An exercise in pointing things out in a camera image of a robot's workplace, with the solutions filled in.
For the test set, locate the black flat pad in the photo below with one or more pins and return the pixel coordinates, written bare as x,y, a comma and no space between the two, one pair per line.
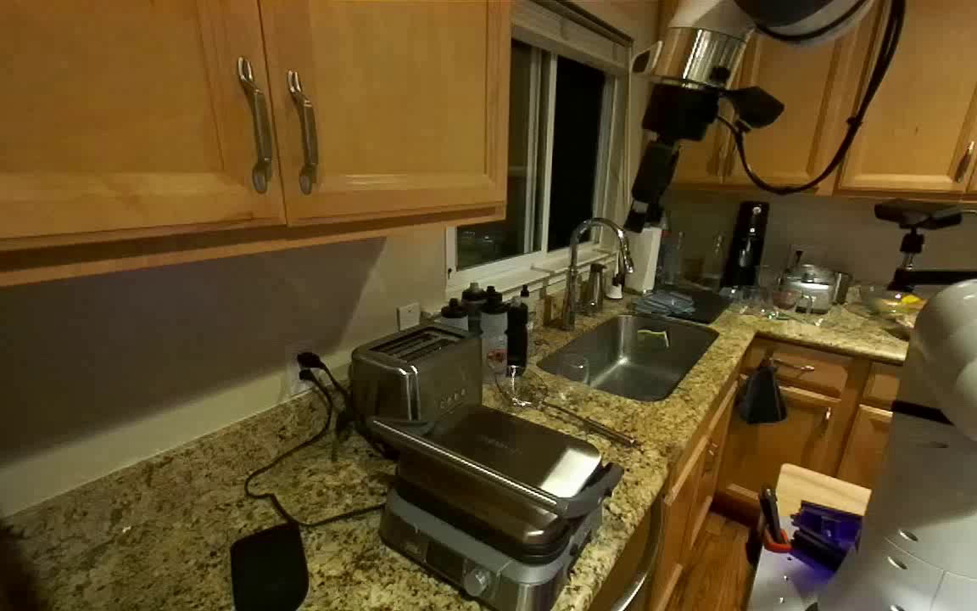
271,568

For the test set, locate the wide wooden cabinet door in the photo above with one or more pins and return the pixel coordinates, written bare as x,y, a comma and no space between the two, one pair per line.
94,114

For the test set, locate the silver sandwich maker grill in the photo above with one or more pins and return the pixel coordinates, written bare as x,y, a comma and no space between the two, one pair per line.
490,476

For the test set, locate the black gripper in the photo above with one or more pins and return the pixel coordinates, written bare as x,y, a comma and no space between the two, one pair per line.
681,114

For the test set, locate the stainless steel sink basin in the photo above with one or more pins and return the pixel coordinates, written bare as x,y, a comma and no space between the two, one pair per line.
625,357

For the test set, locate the black hanging cloth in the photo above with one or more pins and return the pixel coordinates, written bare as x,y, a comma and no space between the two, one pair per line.
763,399

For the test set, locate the silver kettle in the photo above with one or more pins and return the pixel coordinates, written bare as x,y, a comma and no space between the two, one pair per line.
814,288

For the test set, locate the chrome kitchen faucet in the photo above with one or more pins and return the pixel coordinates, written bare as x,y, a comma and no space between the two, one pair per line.
570,284

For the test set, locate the wooden base cabinet door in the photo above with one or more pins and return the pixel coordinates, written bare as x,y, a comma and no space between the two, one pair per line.
867,447
796,454

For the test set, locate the stainless steel toaster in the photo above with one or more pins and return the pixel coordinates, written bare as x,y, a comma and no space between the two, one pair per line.
408,374

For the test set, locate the black camera on tripod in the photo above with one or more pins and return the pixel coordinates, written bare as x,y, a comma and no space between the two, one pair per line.
919,215

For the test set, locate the tall black countertop appliance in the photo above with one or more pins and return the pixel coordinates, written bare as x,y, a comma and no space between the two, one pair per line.
748,241

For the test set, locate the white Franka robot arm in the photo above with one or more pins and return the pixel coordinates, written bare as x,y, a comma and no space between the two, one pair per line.
966,454

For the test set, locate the white paper towel roll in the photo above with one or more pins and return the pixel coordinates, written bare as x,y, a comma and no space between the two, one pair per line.
645,259

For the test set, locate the bowl with yellow contents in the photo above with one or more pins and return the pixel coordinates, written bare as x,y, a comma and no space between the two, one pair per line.
893,305

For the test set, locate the wooden drawer front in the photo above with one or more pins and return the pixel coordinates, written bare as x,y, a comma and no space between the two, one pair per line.
822,369

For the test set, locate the dark seasoning bottle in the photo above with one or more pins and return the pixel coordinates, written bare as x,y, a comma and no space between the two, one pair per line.
492,315

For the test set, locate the light wooden board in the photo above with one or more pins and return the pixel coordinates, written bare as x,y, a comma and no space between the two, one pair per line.
822,491

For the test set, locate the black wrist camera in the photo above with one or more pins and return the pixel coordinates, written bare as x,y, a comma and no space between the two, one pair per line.
755,106

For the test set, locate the kitchen window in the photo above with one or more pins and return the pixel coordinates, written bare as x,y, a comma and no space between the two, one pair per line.
557,148

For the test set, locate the white wall outlet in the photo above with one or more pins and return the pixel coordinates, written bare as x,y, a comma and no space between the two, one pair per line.
408,314

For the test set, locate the black pepper grinder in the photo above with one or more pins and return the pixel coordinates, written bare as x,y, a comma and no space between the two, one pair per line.
517,334

